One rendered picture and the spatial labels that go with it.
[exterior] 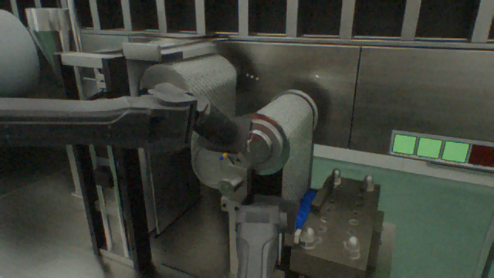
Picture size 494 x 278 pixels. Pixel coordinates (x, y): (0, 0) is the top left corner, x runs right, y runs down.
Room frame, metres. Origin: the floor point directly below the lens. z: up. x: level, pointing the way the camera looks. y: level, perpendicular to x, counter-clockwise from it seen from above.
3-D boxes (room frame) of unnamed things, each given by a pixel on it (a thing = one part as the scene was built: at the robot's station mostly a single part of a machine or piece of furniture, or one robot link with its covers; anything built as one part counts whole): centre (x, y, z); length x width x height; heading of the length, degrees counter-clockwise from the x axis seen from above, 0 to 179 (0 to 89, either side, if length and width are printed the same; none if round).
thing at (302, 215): (0.76, -0.15, 1.03); 0.21 x 0.04 x 0.03; 155
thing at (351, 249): (0.59, -0.23, 1.05); 0.04 x 0.04 x 0.04
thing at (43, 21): (1.09, 0.59, 1.50); 0.14 x 0.14 x 0.06
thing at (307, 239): (0.62, -0.14, 1.05); 0.04 x 0.04 x 0.04
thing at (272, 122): (0.69, -0.02, 1.25); 0.15 x 0.01 x 0.15; 65
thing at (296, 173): (0.77, -0.13, 1.12); 0.23 x 0.01 x 0.18; 155
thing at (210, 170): (0.85, 0.03, 1.17); 0.26 x 0.12 x 0.12; 155
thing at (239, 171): (0.66, 0.03, 1.05); 0.06 x 0.05 x 0.31; 155
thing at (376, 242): (0.73, -0.34, 0.96); 0.10 x 0.03 x 0.11; 155
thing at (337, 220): (0.76, -0.25, 1.00); 0.40 x 0.16 x 0.06; 155
